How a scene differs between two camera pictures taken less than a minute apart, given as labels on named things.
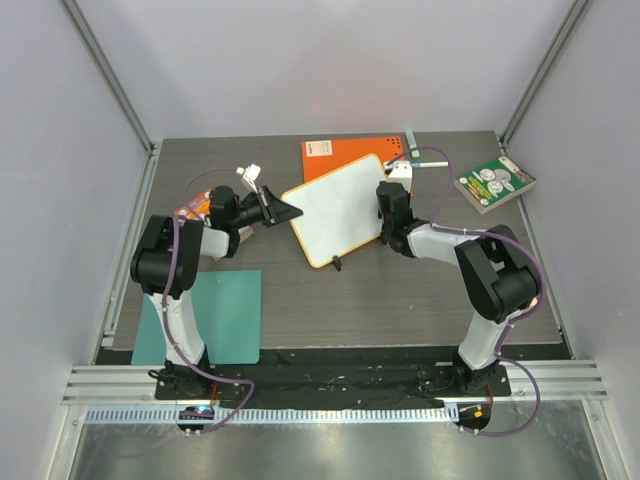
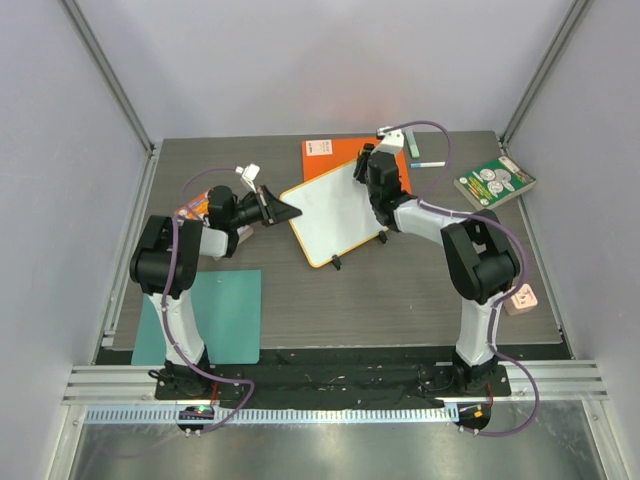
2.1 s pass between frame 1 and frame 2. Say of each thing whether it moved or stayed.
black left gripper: stayed
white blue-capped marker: stayed
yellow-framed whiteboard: stayed
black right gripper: moved
